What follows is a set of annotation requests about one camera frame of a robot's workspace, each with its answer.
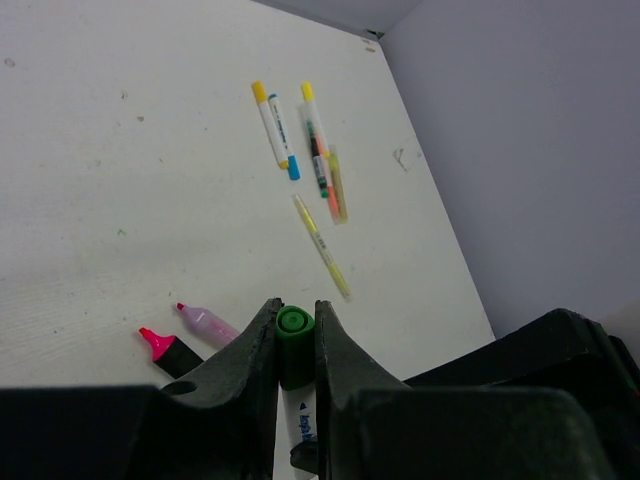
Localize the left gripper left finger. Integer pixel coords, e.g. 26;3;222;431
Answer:
1;298;283;479

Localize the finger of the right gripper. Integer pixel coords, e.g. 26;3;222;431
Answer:
405;308;639;395

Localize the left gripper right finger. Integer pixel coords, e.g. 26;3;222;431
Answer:
315;301;615;479

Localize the white green marker body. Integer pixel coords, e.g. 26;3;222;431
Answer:
281;383;317;451

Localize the black pink highlighter body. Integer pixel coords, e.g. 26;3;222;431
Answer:
138;327;204;379

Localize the lilac highlighter body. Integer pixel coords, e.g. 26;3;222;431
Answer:
176;303;240;350

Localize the green marker cap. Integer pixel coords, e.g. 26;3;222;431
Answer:
276;305;315;391

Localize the olive clear pen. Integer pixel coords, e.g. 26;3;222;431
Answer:
328;145;348;223

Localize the orange clear pen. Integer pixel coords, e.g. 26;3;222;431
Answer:
321;147;340;223

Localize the black green pen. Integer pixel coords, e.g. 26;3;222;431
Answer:
306;119;329;198

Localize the yellow cap clear pen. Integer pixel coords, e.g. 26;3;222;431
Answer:
301;81;329;159

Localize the white blue marker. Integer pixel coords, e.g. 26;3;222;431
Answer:
268;93;301;181

